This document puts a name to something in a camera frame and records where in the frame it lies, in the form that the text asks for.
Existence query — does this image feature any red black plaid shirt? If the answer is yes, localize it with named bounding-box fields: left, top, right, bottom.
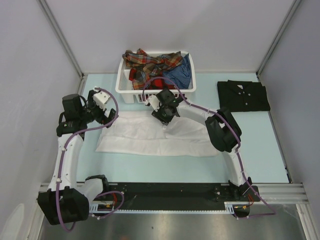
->
left=136, top=76, right=179, bottom=103

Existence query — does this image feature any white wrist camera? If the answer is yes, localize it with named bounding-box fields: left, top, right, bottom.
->
left=144, top=95, right=160, bottom=112
left=93, top=87, right=111, bottom=111

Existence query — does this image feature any folded black shirt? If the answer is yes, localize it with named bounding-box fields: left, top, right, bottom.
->
left=217, top=80, right=271, bottom=113

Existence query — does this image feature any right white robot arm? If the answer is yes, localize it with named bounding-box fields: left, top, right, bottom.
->
left=144, top=89, right=257, bottom=202

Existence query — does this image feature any white long sleeve shirt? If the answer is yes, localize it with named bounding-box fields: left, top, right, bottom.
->
left=96, top=111, right=219, bottom=157

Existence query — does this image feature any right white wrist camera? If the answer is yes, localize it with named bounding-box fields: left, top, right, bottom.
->
left=144, top=95, right=160, bottom=112

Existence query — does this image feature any brown plaid shirt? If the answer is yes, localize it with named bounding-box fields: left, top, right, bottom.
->
left=122, top=48, right=183, bottom=90

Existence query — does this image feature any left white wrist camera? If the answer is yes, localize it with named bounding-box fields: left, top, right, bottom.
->
left=93, top=87, right=111, bottom=111

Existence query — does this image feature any white plastic laundry basket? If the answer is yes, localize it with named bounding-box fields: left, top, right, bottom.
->
left=115, top=51, right=196, bottom=104

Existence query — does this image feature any blue checked shirt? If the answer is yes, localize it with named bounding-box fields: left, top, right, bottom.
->
left=162, top=54, right=192, bottom=90

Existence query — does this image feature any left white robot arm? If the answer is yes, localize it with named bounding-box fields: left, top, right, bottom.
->
left=37, top=87, right=119, bottom=227

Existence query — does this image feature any aluminium frame rail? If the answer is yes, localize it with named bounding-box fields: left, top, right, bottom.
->
left=255, top=183, right=309, bottom=205

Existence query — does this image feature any aluminium corner post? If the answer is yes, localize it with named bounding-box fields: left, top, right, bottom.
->
left=37, top=0, right=84, bottom=80
left=255, top=0, right=304, bottom=79

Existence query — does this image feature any left aluminium corner post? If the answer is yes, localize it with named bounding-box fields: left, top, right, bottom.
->
left=37, top=0, right=84, bottom=80

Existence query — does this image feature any white slotted cable duct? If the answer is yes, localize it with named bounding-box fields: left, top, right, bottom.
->
left=88, top=202, right=237, bottom=214

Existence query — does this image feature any right aluminium corner post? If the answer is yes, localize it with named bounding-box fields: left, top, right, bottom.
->
left=255, top=0, right=304, bottom=79

